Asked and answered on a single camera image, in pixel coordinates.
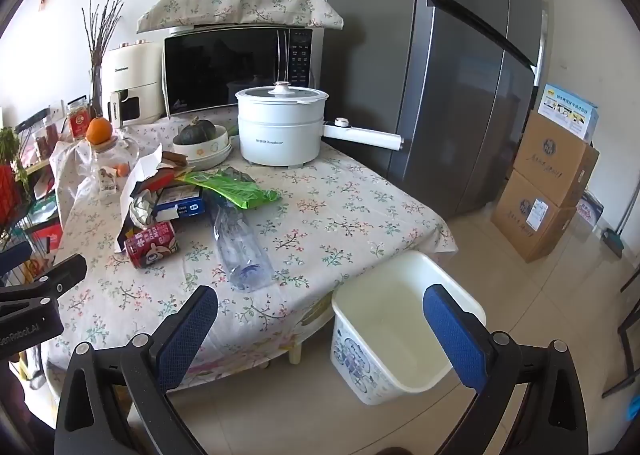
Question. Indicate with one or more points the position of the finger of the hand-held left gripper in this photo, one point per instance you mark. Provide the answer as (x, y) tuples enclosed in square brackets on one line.
[(15, 255), (55, 280)]

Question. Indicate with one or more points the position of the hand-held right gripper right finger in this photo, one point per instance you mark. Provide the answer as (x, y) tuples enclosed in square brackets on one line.
[(452, 335)]

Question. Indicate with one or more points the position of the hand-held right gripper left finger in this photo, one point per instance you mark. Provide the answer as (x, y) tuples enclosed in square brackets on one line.
[(187, 335)]

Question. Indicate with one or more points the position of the white plastic bin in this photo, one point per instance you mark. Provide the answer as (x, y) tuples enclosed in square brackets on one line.
[(360, 360)]

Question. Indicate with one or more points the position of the red drink can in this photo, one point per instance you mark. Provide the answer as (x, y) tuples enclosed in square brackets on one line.
[(150, 245)]

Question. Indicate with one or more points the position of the clear plastic bottle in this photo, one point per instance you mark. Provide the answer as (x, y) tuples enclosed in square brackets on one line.
[(240, 250)]

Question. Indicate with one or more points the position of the paper ball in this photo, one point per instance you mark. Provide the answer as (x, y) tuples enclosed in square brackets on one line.
[(142, 207)]

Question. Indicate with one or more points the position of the green plastic wrapper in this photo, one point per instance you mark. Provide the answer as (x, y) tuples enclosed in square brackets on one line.
[(235, 190)]

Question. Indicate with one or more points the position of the person's right hand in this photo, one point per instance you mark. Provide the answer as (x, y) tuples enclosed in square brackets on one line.
[(390, 451)]

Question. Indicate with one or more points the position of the red snack box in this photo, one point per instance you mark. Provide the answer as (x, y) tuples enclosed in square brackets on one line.
[(50, 237)]

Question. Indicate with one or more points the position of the white table leg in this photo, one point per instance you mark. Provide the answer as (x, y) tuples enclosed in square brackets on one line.
[(296, 350)]

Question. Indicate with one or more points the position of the pink flower undercloth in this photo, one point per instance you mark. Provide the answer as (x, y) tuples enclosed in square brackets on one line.
[(315, 312)]

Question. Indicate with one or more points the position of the small tangerine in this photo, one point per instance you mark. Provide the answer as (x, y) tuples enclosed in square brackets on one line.
[(122, 168)]

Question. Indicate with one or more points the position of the glass jar with wooden lid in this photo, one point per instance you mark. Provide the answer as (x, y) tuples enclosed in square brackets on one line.
[(107, 160)]

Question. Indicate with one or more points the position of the brown cardboard box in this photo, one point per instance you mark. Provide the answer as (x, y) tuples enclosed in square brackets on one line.
[(530, 225), (550, 160)]

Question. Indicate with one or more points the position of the red label jar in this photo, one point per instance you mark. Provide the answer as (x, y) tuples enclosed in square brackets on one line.
[(77, 122)]

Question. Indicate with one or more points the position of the large orange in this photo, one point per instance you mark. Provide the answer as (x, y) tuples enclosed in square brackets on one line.
[(98, 131)]

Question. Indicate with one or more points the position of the floral tablecloth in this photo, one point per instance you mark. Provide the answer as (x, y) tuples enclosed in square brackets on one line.
[(325, 215)]

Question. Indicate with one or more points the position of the glass vase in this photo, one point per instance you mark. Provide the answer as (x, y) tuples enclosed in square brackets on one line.
[(96, 95)]

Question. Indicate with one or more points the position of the cream floral bowl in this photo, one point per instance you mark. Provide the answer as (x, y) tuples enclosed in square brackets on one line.
[(200, 150)]

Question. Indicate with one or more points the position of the small blue white box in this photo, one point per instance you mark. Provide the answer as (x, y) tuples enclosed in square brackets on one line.
[(592, 210)]

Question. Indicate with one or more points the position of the dark green squash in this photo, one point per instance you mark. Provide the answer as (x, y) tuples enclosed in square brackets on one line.
[(197, 132)]

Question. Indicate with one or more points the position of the green vegetable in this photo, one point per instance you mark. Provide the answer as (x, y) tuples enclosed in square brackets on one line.
[(231, 130)]

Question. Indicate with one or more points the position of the cream air fryer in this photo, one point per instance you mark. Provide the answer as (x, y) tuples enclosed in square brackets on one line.
[(132, 70)]

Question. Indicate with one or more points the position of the white electric cooking pot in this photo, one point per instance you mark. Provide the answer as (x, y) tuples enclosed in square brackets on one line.
[(277, 135)]

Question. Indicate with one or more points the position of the dried twigs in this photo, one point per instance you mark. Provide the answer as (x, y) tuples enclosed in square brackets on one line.
[(102, 30)]

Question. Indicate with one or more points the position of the grey refrigerator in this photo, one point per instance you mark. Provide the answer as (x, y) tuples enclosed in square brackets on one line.
[(450, 85)]

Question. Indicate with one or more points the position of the blue white printed box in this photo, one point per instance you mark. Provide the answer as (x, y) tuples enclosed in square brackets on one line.
[(567, 110)]

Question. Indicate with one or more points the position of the black microwave oven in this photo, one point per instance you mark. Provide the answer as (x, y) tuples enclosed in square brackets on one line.
[(225, 65)]

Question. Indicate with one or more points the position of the floral cover cloth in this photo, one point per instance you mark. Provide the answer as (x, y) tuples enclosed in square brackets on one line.
[(235, 2)]

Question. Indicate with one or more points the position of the black metal chair frame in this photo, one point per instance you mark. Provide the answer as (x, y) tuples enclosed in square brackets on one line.
[(622, 330)]

